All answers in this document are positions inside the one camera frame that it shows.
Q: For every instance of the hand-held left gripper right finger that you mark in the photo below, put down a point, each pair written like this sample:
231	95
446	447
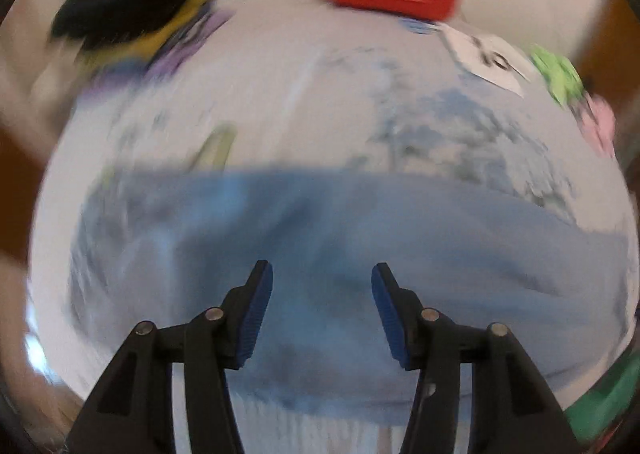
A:
390	319

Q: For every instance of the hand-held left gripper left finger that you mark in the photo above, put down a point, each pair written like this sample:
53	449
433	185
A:
255	314

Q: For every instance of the blue cloth garment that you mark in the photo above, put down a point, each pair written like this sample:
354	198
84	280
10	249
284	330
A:
350	224

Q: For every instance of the floral light blue bedsheet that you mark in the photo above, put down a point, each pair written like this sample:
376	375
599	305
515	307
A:
300	99

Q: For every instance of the person's green clothing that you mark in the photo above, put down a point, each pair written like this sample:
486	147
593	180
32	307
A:
605	409

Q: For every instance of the purple cloth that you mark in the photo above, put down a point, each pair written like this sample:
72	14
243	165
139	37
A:
175	59

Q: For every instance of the blank white paper sheet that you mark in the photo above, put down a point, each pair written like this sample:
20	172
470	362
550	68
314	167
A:
470	59

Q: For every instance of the pink cloth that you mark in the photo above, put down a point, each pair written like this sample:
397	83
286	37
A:
602	127

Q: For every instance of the yellow cloth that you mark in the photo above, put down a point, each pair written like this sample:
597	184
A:
145	42

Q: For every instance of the small blue face mask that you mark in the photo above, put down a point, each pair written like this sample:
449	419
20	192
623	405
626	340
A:
420	27

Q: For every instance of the light green cloth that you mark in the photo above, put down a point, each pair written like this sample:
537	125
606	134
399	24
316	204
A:
560	74

